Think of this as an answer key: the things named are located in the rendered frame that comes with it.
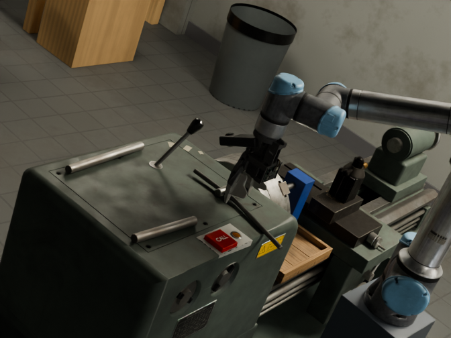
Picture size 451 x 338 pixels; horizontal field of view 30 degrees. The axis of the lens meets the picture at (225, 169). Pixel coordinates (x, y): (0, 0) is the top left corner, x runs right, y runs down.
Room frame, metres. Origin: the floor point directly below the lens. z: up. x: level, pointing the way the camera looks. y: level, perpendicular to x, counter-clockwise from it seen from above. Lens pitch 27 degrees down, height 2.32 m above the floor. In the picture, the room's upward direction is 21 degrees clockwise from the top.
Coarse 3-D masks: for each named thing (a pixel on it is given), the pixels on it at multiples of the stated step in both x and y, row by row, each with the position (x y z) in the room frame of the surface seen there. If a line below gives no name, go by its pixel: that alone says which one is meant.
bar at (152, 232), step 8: (192, 216) 1.74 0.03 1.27; (168, 224) 1.66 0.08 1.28; (176, 224) 1.67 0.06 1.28; (184, 224) 1.69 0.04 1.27; (192, 224) 1.72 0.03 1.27; (144, 232) 1.59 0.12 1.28; (152, 232) 1.61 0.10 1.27; (160, 232) 1.63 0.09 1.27; (168, 232) 1.65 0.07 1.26; (136, 240) 1.57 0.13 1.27; (144, 240) 1.59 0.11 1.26
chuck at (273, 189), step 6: (228, 156) 2.23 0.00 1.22; (234, 156) 2.23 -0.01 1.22; (270, 180) 2.17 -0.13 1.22; (276, 180) 2.19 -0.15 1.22; (282, 180) 2.21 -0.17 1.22; (270, 186) 2.15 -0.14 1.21; (276, 186) 2.17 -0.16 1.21; (270, 192) 2.13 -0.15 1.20; (276, 192) 2.15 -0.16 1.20; (270, 198) 2.12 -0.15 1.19; (276, 198) 2.14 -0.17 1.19; (282, 198) 2.16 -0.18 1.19; (288, 198) 2.18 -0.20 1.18; (282, 204) 2.15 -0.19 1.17; (288, 204) 2.17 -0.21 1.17; (288, 210) 2.17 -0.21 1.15
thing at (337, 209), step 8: (328, 192) 2.64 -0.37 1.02; (312, 200) 2.56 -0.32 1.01; (320, 200) 2.56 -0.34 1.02; (328, 200) 2.59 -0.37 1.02; (336, 200) 2.61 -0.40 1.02; (352, 200) 2.65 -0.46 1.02; (360, 200) 2.68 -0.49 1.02; (312, 208) 2.55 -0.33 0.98; (320, 208) 2.54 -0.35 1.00; (328, 208) 2.53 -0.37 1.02; (336, 208) 2.55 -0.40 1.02; (344, 208) 2.57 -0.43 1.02; (352, 208) 2.64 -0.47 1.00; (320, 216) 2.54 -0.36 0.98; (328, 216) 2.52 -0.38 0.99; (336, 216) 2.54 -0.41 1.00; (344, 216) 2.60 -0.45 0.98
